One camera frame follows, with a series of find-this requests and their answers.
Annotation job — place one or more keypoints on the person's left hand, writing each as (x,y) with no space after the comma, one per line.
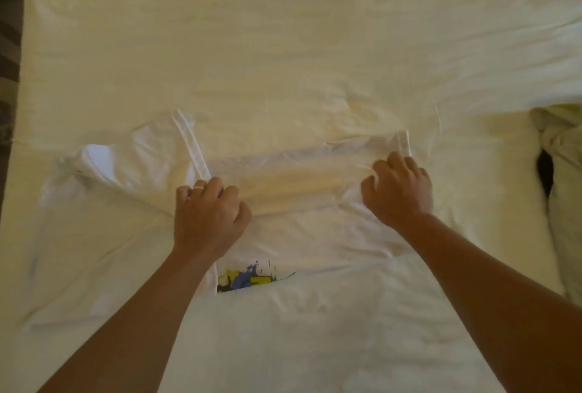
(209,221)

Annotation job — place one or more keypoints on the person's right hand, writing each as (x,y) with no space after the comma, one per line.
(398,193)

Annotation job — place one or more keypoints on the white printed t-shirt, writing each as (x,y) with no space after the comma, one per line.
(566,233)

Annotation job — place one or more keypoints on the person's right forearm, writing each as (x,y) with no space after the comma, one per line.
(509,306)

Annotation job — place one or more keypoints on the person's left forearm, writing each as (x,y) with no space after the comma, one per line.
(127,333)

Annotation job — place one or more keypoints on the white bed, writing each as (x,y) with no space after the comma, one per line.
(273,24)

